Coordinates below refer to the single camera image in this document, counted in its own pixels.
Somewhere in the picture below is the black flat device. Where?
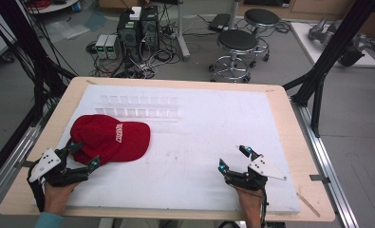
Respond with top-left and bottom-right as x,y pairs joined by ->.
207,12 -> 233,33

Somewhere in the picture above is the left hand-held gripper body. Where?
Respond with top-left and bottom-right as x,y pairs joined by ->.
28,147 -> 91,188

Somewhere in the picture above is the white platform board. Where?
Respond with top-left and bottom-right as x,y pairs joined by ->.
290,21 -> 375,69

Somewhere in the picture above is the red baseball cap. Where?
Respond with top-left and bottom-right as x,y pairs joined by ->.
69,114 -> 152,166

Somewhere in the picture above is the clear plastic sheet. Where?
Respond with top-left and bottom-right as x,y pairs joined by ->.
45,19 -> 92,43

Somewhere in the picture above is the clear acrylic rack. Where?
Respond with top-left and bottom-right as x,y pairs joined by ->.
94,93 -> 181,124

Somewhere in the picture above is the grey metal post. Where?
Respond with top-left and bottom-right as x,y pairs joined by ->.
175,0 -> 192,62

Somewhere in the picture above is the person's left hand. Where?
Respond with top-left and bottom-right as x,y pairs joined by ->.
43,180 -> 79,216

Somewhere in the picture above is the grey power supply unit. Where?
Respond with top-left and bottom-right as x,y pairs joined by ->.
94,33 -> 110,60
105,34 -> 122,60

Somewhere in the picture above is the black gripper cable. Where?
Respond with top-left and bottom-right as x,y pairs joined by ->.
259,189 -> 270,228

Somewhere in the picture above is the white foam mat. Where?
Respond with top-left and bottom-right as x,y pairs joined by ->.
32,84 -> 302,215

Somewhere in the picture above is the thin wooden stick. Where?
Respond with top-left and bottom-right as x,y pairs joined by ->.
295,191 -> 322,219

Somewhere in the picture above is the black round stool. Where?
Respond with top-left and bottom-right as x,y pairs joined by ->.
208,28 -> 263,85
243,8 -> 281,63

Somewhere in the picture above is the aluminium table rail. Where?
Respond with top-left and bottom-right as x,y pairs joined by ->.
0,104 -> 55,217
291,100 -> 361,228

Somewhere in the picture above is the white box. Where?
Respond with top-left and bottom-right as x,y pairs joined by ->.
128,6 -> 143,22

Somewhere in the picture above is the black frame stand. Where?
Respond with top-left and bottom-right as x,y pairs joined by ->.
0,0 -> 79,188
282,0 -> 375,138

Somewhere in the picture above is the tangle of floor cables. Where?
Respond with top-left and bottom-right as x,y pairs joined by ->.
85,18 -> 189,80

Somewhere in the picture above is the black gripper strap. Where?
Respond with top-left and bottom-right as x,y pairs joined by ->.
26,169 -> 47,214

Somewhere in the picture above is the person's right hand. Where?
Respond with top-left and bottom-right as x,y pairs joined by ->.
234,185 -> 264,220

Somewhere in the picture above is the black computer tower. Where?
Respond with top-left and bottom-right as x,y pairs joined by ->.
116,10 -> 143,63
140,5 -> 161,53

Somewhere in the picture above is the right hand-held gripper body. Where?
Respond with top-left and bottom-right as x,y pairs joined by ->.
224,153 -> 288,192

